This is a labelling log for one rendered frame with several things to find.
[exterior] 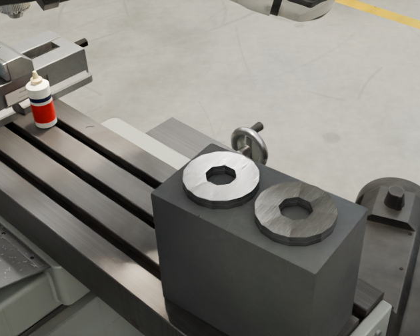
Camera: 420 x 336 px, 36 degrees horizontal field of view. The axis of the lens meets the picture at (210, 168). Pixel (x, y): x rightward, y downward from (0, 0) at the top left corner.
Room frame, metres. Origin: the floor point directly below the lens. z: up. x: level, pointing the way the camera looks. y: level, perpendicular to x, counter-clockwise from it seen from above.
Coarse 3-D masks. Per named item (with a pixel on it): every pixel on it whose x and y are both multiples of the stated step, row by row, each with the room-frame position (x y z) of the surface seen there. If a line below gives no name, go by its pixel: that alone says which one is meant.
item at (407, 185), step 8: (368, 184) 1.21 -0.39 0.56; (376, 184) 1.19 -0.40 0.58; (384, 184) 1.18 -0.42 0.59; (392, 184) 1.17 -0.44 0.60; (400, 184) 1.17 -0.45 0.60; (408, 184) 1.17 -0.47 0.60; (416, 184) 1.17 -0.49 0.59; (360, 192) 1.21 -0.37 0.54; (416, 192) 1.15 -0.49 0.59; (360, 200) 1.18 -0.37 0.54
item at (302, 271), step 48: (192, 192) 0.55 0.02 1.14; (240, 192) 0.54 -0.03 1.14; (288, 192) 0.54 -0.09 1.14; (192, 240) 0.53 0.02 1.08; (240, 240) 0.49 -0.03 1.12; (288, 240) 0.47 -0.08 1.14; (336, 240) 0.48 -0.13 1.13; (192, 288) 0.53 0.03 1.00; (240, 288) 0.49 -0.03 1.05; (288, 288) 0.45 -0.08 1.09; (336, 288) 0.47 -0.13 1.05
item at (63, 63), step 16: (48, 32) 1.22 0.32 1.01; (16, 48) 1.16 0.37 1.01; (32, 48) 1.16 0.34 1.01; (48, 48) 1.18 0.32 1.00; (64, 48) 1.15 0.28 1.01; (80, 48) 1.15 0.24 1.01; (48, 64) 1.09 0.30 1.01; (64, 64) 1.11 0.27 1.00; (80, 64) 1.14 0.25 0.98; (0, 80) 1.04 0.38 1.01; (16, 80) 1.04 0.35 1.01; (48, 80) 1.08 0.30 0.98; (64, 80) 1.11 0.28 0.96; (80, 80) 1.12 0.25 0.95; (0, 96) 1.01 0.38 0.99; (16, 96) 1.03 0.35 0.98; (0, 112) 1.00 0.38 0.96; (16, 112) 1.03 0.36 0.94
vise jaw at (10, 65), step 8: (0, 48) 1.09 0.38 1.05; (8, 48) 1.08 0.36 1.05; (0, 56) 1.05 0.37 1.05; (8, 56) 1.05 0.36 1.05; (16, 56) 1.05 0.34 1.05; (24, 56) 1.07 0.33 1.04; (0, 64) 1.03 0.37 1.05; (8, 64) 1.03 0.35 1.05; (16, 64) 1.04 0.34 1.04; (24, 64) 1.05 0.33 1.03; (32, 64) 1.06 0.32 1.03; (0, 72) 1.04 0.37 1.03; (8, 72) 1.03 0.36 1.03; (16, 72) 1.04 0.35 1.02; (24, 72) 1.05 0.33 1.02; (8, 80) 1.03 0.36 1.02
